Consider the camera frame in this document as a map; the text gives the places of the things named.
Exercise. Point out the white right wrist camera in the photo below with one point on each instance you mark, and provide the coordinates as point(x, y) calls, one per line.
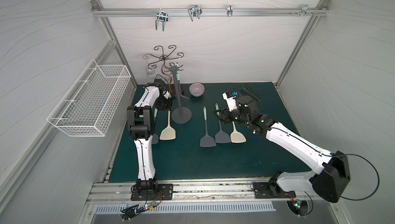
point(230, 98)

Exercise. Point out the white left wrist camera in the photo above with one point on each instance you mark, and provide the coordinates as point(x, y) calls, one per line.
point(167, 95)

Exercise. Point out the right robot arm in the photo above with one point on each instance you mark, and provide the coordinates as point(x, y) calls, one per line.
point(329, 172)

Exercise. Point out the small metal clip hook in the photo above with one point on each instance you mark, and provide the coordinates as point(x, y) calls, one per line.
point(229, 10)

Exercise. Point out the lilac ceramic bowl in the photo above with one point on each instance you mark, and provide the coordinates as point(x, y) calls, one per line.
point(196, 89)

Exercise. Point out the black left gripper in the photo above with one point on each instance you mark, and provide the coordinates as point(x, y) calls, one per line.
point(165, 103)

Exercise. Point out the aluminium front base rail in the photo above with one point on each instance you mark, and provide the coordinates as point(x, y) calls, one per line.
point(193, 190)

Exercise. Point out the triangular metal hook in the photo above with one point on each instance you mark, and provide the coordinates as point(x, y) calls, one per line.
point(195, 11)

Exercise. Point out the aluminium top rail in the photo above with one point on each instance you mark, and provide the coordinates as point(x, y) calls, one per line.
point(206, 12)

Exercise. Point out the white wire basket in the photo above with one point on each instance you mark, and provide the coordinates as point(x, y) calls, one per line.
point(89, 106)

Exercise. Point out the green handled beige spoon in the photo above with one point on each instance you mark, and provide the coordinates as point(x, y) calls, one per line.
point(168, 133)

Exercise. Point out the metal wall hook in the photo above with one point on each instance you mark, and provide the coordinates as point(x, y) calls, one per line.
point(304, 12)

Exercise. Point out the double prong metal hook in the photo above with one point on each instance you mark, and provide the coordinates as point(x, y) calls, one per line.
point(161, 18)

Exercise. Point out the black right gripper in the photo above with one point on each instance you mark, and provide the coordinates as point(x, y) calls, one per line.
point(225, 115)

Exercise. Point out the green handled grey turner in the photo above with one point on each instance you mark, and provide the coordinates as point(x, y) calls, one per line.
point(221, 137)

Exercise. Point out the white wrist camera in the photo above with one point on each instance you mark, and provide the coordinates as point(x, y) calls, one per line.
point(230, 98)
point(167, 95)

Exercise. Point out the green handled grey spatula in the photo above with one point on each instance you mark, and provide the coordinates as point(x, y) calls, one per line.
point(206, 140)

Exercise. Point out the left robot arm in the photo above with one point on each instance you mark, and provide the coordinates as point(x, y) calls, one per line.
point(141, 126)

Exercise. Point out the grey handled beige spatula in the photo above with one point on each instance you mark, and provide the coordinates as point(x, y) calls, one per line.
point(236, 136)

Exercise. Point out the green handled grey spoon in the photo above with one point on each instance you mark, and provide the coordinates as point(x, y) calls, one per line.
point(155, 138)

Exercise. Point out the bronze swirl mug tree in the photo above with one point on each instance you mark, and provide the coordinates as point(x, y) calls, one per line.
point(163, 58)

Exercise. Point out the clear wine glass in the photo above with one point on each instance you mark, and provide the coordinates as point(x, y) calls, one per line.
point(151, 67)

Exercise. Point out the grey utensil rack stand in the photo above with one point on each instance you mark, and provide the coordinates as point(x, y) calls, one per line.
point(182, 114)

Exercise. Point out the black tongs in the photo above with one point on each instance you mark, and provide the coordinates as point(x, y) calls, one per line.
point(247, 89)

